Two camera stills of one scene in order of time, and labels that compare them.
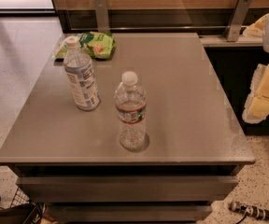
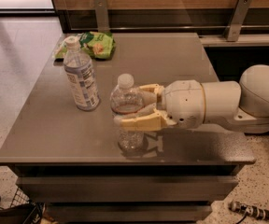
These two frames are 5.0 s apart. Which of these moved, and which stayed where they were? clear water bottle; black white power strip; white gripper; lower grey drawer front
Moved: white gripper
Stayed: black white power strip; lower grey drawer front; clear water bottle
